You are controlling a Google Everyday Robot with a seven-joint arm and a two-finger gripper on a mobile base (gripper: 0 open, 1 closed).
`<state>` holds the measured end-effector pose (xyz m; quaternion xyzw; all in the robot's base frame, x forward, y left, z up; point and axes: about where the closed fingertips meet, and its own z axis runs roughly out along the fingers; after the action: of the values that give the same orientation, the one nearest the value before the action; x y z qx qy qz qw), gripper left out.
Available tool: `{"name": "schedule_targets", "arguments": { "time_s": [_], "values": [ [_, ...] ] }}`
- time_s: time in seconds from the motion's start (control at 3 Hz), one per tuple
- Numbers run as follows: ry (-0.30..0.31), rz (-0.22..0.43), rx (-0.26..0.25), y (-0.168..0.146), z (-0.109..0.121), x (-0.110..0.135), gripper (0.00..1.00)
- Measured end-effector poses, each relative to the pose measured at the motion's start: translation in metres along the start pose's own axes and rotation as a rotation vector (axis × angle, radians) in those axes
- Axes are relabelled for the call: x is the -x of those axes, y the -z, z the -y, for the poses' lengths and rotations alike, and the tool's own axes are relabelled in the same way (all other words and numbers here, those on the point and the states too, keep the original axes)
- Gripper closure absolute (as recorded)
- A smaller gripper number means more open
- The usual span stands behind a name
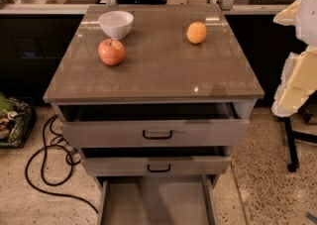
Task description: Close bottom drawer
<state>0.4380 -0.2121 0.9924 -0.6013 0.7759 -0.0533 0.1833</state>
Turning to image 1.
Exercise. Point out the patterned bag with items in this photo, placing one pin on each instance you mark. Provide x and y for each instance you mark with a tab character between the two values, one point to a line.
17	119

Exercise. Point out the orange fruit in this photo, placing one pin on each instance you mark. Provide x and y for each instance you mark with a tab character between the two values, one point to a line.
196	33

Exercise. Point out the grey middle drawer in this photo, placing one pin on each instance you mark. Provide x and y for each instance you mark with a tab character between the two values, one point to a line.
152	161

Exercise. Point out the grey drawer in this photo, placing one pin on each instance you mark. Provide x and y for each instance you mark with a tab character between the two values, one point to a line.
152	161
157	200
162	133

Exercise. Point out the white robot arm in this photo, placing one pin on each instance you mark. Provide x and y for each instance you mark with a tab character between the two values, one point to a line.
299	74

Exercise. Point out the red apple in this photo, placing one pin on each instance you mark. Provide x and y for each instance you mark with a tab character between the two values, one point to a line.
111	52

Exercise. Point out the grey bottom drawer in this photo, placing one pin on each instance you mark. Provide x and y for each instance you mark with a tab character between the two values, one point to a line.
157	200

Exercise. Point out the grey drawer cabinet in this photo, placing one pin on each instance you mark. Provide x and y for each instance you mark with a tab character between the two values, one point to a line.
163	76

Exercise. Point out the white ceramic bowl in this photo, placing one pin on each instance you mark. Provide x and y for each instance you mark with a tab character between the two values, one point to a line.
116	24

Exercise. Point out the grey top drawer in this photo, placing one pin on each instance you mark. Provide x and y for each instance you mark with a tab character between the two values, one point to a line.
162	133

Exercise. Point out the black wheeled stand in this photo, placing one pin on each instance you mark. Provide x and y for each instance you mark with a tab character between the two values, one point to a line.
308	113

